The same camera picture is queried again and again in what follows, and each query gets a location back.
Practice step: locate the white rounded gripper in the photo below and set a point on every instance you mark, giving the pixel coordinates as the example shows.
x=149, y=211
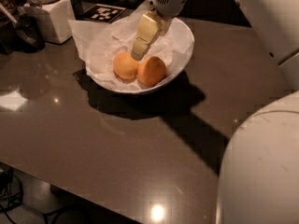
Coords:
x=169, y=1

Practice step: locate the orange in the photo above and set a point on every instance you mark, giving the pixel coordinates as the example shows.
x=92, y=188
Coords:
x=125, y=66
x=151, y=71

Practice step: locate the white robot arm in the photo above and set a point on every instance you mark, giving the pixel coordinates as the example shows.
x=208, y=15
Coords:
x=245, y=125

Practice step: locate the white bowl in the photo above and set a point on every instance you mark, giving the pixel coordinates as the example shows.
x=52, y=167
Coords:
x=183, y=44

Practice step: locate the white crumpled paper liner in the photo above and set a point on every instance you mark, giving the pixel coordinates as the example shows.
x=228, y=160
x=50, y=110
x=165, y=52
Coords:
x=102, y=44

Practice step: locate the black white marker card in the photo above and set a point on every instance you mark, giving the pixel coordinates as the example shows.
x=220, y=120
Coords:
x=103, y=13

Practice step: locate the white square jar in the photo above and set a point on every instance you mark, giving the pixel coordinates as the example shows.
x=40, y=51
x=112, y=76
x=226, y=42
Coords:
x=52, y=18

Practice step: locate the black round pan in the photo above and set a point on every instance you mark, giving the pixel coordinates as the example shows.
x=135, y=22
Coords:
x=26, y=32

